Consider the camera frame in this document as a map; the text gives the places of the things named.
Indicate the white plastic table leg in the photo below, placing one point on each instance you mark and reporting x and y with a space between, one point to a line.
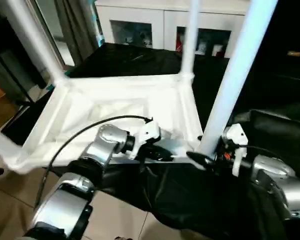
235 75
5 145
32 40
190 35

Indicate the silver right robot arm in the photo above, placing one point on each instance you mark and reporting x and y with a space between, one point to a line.
280 175

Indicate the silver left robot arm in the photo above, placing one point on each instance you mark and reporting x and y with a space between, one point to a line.
107 142

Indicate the black table mat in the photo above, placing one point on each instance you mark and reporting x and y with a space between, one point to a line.
270 110

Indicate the red bottle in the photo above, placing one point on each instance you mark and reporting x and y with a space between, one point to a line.
179 46

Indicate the white display cabinet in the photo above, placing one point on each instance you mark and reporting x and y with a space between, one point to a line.
155 15

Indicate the teal patterned cloth strip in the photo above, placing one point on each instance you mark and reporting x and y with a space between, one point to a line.
98 22

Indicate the grey curtain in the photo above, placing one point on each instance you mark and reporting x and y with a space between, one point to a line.
75 25

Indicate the black cabinet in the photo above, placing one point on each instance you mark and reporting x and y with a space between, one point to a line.
290 25

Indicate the brown cardboard box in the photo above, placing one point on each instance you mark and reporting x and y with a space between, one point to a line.
1 105

